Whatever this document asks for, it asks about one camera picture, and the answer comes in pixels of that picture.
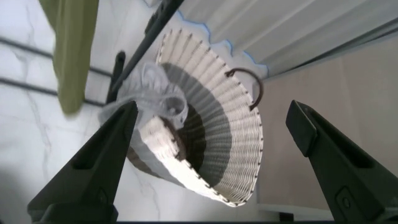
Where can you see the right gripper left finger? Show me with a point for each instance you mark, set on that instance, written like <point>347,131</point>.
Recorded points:
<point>77,193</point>

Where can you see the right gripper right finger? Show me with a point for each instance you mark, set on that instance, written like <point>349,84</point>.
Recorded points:
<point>373,193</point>

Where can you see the pale grey shorts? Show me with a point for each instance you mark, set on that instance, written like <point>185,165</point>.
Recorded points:
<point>149,87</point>

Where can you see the green long-sleeved shirt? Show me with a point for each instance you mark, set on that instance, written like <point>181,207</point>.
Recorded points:
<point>71,46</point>

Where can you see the white laundry basket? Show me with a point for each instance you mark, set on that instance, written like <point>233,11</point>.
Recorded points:
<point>236,140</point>

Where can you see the black clothes rack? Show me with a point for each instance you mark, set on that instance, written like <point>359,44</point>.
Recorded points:
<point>155,25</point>

